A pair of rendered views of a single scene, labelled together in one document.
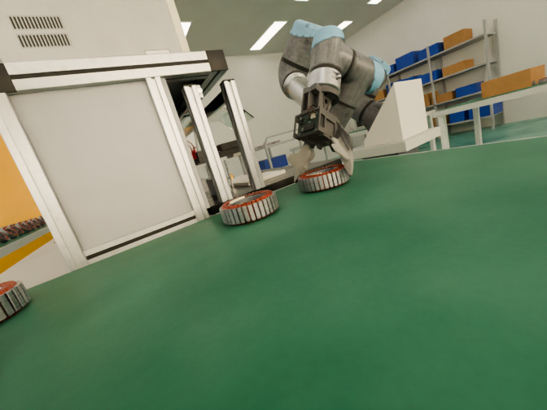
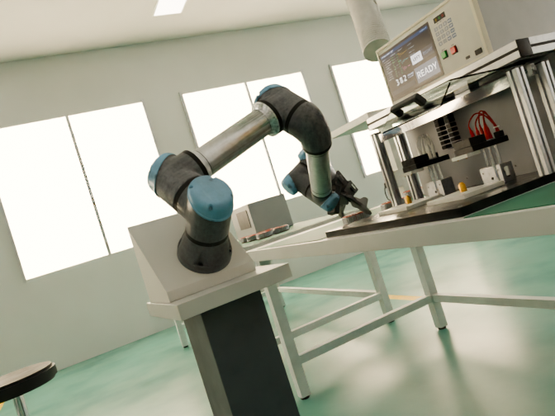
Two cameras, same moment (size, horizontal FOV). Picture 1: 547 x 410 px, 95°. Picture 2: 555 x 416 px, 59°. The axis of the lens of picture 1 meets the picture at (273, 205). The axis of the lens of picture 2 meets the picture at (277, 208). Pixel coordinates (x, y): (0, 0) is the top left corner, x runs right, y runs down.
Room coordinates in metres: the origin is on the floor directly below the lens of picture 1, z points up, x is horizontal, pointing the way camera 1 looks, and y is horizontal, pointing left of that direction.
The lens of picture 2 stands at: (2.54, -0.26, 0.89)
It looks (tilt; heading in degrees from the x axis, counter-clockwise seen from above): 0 degrees down; 184
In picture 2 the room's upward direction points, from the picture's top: 18 degrees counter-clockwise
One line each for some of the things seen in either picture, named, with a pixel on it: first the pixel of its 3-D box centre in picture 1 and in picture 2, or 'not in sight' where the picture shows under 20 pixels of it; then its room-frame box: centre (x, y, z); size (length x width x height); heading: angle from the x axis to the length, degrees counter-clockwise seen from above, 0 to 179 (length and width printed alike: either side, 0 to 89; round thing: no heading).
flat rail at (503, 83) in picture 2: (199, 120); (434, 114); (0.96, 0.17, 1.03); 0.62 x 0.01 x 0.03; 29
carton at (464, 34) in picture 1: (457, 39); not in sight; (5.52, -4.60, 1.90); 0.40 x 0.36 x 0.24; 120
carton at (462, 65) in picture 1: (457, 67); not in sight; (5.57, -4.57, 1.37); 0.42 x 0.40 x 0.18; 29
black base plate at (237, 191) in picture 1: (241, 185); (440, 203); (1.00, 0.10, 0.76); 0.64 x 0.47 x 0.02; 29
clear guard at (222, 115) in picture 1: (207, 124); (451, 99); (1.16, 0.17, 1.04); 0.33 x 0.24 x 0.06; 119
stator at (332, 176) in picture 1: (322, 177); (356, 217); (0.56, -0.12, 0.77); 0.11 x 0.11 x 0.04
